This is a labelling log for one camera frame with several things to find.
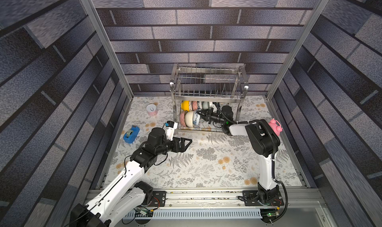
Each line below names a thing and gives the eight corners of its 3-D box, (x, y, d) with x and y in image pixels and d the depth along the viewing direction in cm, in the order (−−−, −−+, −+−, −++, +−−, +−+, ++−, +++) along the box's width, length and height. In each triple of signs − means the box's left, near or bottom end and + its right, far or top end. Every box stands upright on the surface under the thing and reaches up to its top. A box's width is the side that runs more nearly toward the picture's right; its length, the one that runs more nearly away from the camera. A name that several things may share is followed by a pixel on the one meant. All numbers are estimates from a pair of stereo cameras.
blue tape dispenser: (124, 141, 97) (121, 138, 92) (134, 128, 103) (131, 124, 99) (131, 144, 95) (129, 140, 91) (140, 131, 102) (138, 126, 98)
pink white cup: (146, 116, 110) (144, 111, 105) (148, 109, 115) (146, 103, 110) (156, 116, 110) (155, 111, 105) (158, 109, 115) (156, 103, 110)
